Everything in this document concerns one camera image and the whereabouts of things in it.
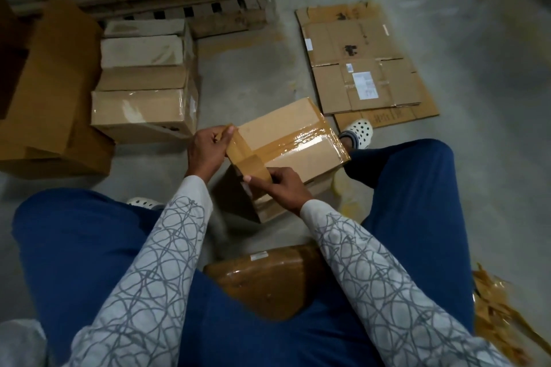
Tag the person's left hand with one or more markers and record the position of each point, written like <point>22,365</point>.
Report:
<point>207,152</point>

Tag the person's right hand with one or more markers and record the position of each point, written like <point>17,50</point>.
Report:
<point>284,190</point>

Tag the small brown cardboard box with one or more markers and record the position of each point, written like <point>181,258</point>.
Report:
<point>138,51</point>

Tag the large black-label cardboard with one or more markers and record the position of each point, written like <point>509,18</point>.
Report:
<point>52,96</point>

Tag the brown cardboard sheet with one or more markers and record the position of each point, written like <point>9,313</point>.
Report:
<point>344,11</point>

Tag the person's left forearm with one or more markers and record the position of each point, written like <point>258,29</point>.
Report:
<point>146,285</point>

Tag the person's right forearm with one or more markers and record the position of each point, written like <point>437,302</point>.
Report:
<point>387,294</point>

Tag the person's left white clog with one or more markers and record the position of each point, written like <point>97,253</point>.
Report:
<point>145,202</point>

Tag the person's white clog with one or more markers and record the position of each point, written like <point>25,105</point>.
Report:
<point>357,133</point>
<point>145,202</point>

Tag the person's right white clog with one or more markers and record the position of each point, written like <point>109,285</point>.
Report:
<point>357,133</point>

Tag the person's blue trousers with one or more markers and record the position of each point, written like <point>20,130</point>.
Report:
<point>413,207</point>

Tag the crumpled brown tape scraps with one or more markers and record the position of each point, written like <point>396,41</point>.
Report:
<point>504,319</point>

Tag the brown plastic-wrapped stool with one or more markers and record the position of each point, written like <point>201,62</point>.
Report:
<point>271,281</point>

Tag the wooden pallet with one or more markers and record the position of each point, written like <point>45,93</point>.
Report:
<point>207,10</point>

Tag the white woven sack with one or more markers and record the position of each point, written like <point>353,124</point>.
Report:
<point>19,343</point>

